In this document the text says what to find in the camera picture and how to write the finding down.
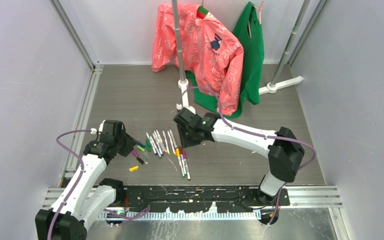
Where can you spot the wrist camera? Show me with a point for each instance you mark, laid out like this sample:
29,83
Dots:
179,106
97,130

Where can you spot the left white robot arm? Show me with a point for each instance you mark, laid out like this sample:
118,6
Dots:
74,211

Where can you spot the yellow pen cap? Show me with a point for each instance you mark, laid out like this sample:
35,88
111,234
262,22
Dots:
134,168

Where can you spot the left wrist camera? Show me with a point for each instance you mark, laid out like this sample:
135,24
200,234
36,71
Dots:
97,130

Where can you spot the green garment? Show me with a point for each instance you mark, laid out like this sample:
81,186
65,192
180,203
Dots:
248,30

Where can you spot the black pen cap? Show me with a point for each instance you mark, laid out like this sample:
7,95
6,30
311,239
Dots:
140,160

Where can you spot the brown cap marker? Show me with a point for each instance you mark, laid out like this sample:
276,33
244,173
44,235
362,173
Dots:
183,163

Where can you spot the green clip pen cap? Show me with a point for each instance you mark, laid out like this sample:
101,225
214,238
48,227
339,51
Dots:
148,145

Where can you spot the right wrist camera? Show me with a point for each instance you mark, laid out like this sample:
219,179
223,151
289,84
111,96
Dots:
179,106

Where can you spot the left rack pole with foot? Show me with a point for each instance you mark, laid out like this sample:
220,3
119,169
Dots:
183,83

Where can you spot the clear pen cap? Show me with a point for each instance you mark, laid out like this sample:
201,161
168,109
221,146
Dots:
146,155

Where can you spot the pink patterned jacket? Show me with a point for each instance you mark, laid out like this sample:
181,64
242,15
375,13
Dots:
210,51

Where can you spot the right rack pole with foot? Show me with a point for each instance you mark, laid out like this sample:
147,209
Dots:
275,85

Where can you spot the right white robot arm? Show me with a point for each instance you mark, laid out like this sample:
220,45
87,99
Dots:
281,148

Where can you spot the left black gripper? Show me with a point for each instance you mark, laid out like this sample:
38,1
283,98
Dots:
130,143

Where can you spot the blue cap marker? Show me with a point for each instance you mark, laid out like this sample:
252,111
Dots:
160,142

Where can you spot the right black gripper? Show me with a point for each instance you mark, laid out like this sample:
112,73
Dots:
186,143

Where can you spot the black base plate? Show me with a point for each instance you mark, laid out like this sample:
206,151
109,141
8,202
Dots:
198,198

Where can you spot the rack pole with foot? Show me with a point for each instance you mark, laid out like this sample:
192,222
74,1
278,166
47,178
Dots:
183,83
275,85

